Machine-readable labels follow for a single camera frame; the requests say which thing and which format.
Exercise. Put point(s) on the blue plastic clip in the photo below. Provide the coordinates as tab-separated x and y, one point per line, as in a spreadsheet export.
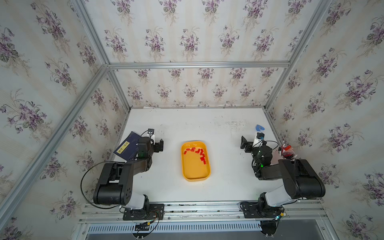
259	128

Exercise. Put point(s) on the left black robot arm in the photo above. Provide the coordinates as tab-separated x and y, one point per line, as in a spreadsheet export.
115	185

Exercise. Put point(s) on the aluminium rail frame front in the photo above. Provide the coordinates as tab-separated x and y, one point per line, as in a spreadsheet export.
302	220

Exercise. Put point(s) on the dark blue booklet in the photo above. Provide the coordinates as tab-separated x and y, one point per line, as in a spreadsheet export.
128	149

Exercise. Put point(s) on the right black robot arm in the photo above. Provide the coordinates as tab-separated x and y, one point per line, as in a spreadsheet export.
300	181

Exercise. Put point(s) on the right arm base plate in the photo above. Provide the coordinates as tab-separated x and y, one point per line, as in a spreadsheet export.
260	210

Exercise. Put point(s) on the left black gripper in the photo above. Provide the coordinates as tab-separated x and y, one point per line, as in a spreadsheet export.
155	146

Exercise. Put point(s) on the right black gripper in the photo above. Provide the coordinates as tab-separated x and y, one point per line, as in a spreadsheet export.
244	143

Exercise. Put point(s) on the pink pen holder cup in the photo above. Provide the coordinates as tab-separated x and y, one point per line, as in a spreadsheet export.
288	155

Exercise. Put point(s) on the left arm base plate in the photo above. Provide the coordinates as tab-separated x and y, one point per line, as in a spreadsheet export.
152	212

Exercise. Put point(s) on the yellow plastic storage box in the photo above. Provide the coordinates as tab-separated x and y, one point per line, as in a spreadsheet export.
193	169

